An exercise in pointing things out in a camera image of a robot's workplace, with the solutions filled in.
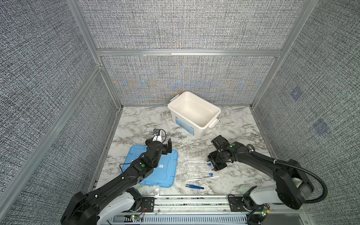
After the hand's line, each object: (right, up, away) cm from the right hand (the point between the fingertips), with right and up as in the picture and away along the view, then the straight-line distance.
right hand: (206, 162), depth 84 cm
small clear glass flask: (-29, -14, -6) cm, 33 cm away
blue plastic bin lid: (-25, -7, -1) cm, 26 cm away
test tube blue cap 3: (+3, -7, -1) cm, 7 cm away
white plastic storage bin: (-5, +31, +32) cm, 45 cm away
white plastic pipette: (-3, -9, -2) cm, 10 cm away
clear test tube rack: (-5, +2, +8) cm, 9 cm away
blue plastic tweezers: (-8, -12, -5) cm, 15 cm away
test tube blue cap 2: (+2, -3, +3) cm, 5 cm away
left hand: (-26, +15, -4) cm, 30 cm away
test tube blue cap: (0, +2, -4) cm, 5 cm away
